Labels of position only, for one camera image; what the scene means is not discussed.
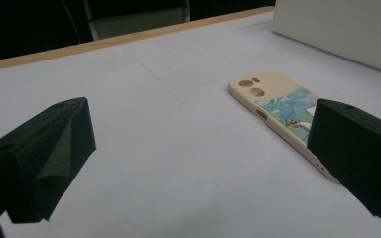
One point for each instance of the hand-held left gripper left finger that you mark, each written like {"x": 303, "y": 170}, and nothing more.
{"x": 29, "y": 158}

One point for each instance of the wooden table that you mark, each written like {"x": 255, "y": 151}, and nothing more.
{"x": 79, "y": 48}

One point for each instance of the white plastic packaged item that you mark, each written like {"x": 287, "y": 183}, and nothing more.
{"x": 271, "y": 99}

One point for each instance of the white table mat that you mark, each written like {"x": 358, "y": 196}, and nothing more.
{"x": 178, "y": 132}

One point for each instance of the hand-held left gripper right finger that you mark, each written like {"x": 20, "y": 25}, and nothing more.
{"x": 360, "y": 155}

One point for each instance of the white plastic bin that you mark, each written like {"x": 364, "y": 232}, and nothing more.
{"x": 340, "y": 29}

